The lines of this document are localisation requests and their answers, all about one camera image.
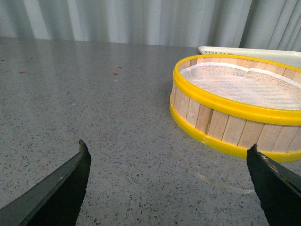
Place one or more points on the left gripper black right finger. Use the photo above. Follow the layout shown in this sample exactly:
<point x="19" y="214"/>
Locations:
<point x="278" y="189"/>

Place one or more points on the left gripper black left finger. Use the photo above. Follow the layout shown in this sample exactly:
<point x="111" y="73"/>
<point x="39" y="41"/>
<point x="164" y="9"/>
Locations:
<point x="54" y="201"/>

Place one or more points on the cream plastic tray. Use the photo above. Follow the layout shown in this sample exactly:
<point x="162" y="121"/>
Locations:
<point x="292" y="58"/>

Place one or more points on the wooden steamer with yellow rims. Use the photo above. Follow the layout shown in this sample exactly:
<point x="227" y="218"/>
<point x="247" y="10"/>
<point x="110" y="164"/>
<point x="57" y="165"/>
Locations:
<point x="233" y="127"/>

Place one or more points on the white steamer cloth liner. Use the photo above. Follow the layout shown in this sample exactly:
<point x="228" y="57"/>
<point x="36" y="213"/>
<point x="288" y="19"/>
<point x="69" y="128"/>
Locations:
<point x="246" y="85"/>

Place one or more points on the grey pleated curtain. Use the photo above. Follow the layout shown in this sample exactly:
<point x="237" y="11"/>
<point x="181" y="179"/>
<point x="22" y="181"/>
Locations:
<point x="265" y="24"/>

